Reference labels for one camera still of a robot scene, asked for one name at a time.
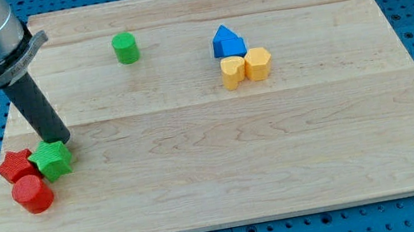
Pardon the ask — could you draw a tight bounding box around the wooden board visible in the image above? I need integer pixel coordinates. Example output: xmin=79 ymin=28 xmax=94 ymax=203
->
xmin=0 ymin=0 xmax=414 ymax=232

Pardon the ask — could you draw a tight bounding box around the yellow heart block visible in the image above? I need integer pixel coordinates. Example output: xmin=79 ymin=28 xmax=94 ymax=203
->
xmin=220 ymin=56 xmax=245 ymax=91

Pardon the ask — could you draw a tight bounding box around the blue cube block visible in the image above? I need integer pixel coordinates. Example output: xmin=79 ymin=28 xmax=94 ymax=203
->
xmin=213 ymin=37 xmax=247 ymax=58

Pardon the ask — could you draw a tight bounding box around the yellow hexagon block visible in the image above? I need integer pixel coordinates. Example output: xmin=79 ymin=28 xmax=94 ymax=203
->
xmin=244 ymin=47 xmax=272 ymax=81

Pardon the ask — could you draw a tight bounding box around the blue triangle block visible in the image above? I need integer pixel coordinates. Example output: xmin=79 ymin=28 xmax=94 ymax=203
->
xmin=212 ymin=25 xmax=239 ymax=43

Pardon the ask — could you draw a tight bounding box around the green cylinder block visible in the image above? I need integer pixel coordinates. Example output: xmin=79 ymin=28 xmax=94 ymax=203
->
xmin=111 ymin=32 xmax=140 ymax=65

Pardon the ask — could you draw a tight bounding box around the green star block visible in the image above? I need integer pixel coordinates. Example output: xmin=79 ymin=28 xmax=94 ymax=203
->
xmin=28 ymin=141 xmax=73 ymax=183

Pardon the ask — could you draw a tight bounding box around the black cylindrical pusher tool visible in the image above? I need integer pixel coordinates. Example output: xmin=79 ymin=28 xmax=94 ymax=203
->
xmin=3 ymin=73 xmax=71 ymax=143

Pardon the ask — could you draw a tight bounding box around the red cylinder block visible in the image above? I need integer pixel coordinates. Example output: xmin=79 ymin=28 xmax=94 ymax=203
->
xmin=11 ymin=175 xmax=55 ymax=214

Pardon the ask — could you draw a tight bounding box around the red star block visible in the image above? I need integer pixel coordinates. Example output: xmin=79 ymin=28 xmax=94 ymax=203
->
xmin=0 ymin=149 xmax=42 ymax=184

